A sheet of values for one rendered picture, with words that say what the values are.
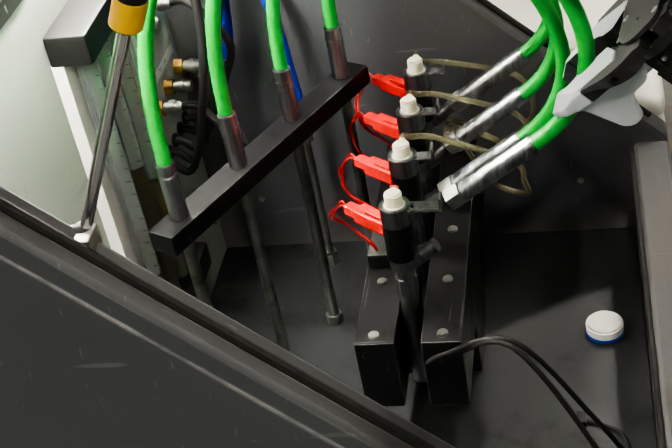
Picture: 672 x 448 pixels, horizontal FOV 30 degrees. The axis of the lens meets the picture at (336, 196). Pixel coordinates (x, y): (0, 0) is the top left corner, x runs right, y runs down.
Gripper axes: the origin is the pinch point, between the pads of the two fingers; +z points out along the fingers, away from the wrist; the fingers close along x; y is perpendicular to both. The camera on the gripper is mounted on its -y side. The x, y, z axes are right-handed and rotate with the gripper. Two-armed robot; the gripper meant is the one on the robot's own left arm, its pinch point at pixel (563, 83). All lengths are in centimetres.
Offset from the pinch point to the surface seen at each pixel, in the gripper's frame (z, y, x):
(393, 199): 16.0, -4.9, -6.8
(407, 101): 20.9, -5.3, 8.8
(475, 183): 10.3, -0.4, -5.2
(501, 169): 7.8, 0.5, -4.5
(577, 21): -6.1, -3.3, 0.1
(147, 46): 15.9, -30.0, -6.8
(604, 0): 31, 18, 52
